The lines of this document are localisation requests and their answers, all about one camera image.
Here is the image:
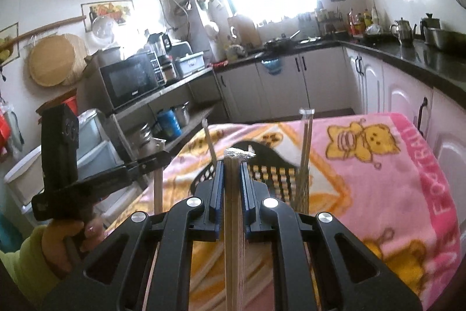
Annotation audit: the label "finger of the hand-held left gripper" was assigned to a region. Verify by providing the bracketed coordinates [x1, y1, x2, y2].
[126, 153, 173, 173]
[93, 168, 150, 203]

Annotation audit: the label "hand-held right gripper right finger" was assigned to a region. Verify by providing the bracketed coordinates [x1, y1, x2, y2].
[239, 163, 426, 311]

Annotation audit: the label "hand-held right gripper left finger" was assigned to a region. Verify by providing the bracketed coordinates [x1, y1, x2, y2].
[40, 161, 225, 311]

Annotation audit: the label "black plastic utensil holder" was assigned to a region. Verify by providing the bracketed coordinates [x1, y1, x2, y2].
[189, 141, 311, 214]

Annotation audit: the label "person's left hand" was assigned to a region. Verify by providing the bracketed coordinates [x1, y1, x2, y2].
[41, 217, 107, 280]

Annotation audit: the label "white plastic drawer unit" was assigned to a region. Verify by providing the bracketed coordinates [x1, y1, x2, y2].
[3, 110, 125, 214]

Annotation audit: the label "blue plastic container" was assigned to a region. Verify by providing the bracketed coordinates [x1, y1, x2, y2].
[156, 109, 183, 140]

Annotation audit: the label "steel pot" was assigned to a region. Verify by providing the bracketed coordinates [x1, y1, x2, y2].
[174, 101, 192, 126]

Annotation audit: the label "metal storage shelf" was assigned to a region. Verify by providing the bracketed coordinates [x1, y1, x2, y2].
[76, 66, 220, 196]

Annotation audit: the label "black microwave oven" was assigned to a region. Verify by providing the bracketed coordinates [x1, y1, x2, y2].
[99, 52, 161, 110]

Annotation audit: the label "round bamboo board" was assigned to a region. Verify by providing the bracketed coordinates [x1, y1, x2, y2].
[28, 34, 89, 88]

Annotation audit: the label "pink printed blanket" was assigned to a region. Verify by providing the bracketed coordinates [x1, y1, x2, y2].
[105, 112, 463, 311]

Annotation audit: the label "blender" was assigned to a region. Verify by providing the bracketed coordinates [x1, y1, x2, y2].
[147, 32, 173, 59]

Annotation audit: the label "long wooden stick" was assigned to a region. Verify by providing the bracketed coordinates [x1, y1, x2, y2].
[0, 15, 87, 50]

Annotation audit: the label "blue hanging bag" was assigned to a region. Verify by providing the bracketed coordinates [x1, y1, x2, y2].
[261, 58, 284, 76]

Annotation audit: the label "white kitchen cabinets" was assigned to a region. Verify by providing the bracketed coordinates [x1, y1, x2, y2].
[215, 45, 466, 188]

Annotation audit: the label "frying pan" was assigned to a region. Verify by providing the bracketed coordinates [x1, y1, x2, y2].
[264, 30, 301, 50]

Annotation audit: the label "group of condiment bottles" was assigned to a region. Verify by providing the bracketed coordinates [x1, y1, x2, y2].
[347, 7, 381, 36]

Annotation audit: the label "steel kettle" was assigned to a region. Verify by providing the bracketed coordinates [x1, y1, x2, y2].
[389, 17, 418, 44]

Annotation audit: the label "dark teapot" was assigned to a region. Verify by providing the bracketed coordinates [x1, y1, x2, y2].
[420, 13, 442, 42]

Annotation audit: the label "steel basin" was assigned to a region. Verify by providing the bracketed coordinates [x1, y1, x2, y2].
[424, 27, 466, 51]

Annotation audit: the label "fruit wall poster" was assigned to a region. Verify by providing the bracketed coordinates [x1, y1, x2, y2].
[81, 1, 132, 33]

